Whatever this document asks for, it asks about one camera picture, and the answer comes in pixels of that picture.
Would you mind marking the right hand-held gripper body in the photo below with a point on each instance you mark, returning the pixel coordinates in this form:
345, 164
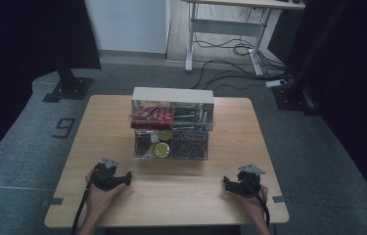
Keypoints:
249, 181

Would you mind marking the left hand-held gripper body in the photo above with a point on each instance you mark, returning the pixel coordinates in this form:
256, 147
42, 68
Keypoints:
103, 178

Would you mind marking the person's left hand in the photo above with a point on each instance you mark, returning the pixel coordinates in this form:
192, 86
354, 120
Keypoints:
101, 197

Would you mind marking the person's right hand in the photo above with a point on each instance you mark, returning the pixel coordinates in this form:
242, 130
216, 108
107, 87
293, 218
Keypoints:
252, 205

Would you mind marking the dark brown packets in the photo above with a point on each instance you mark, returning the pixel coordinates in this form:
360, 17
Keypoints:
142, 146

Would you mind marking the grey tape piece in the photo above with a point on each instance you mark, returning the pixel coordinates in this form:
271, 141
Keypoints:
53, 201
281, 198

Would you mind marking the yellow lidded small cup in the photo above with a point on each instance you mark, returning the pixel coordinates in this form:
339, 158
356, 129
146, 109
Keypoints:
165, 134
161, 150

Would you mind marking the pile of brown packets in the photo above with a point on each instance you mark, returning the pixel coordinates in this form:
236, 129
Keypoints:
189, 147

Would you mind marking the pile of red packets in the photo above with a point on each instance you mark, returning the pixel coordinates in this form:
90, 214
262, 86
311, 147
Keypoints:
151, 117

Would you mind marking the pile of dark silver packets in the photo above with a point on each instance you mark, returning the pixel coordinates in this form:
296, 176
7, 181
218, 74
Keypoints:
192, 118

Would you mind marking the clear drawer organizer white top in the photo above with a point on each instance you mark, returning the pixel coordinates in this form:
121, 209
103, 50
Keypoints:
173, 95

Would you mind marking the white power strip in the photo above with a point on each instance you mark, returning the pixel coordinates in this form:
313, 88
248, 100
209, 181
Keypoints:
275, 83

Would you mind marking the dark curtain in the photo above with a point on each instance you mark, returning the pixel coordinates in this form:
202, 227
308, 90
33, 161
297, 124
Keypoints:
24, 39
357, 81

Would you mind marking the black stand with base plate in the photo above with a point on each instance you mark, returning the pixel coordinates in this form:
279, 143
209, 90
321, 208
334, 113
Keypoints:
70, 86
297, 94

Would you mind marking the white frame desk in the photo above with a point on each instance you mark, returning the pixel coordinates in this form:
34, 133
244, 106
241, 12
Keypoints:
225, 26

